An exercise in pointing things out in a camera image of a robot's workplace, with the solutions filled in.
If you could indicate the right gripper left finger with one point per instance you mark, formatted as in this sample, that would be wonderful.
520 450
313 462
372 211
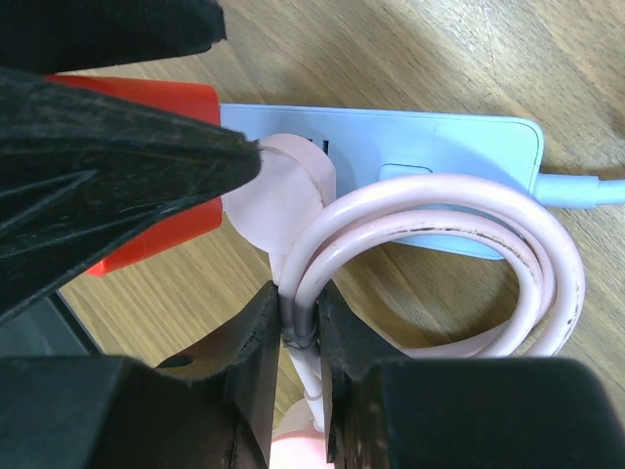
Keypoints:
209 406

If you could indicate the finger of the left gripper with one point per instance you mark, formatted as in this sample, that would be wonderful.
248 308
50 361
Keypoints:
50 36
88 163

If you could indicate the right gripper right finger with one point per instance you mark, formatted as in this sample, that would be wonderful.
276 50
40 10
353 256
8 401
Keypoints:
386 410

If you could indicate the pink round socket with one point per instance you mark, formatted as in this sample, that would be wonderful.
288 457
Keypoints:
296 444

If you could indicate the blue power strip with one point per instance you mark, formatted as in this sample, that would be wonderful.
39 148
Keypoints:
311 155

